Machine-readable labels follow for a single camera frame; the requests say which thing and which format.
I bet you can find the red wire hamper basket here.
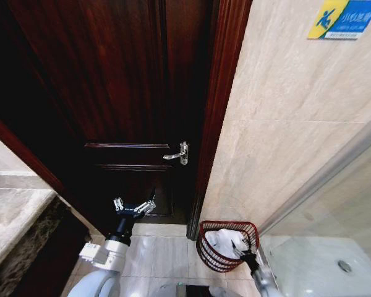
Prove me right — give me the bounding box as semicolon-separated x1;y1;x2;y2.
195;220;262;273

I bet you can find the white towel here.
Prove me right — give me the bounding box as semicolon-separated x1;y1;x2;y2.
203;228;252;259

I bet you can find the glass shower door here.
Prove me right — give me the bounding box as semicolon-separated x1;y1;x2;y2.
260;129;371;297

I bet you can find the marble vanity counter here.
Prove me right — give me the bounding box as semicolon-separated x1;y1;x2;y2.
0;171;92;297

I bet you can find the dark wooden door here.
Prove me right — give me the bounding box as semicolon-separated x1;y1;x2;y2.
0;0;221;226

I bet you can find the blue yellow warning sign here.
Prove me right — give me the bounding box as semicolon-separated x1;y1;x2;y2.
306;0;371;41

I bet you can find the silver door handle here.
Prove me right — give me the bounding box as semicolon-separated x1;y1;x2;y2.
163;141;189;166

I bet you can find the silver shower door frame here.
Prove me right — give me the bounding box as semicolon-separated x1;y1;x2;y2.
258;108;371;238

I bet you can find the dark wooden door frame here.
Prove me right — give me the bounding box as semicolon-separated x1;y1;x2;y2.
186;0;254;241

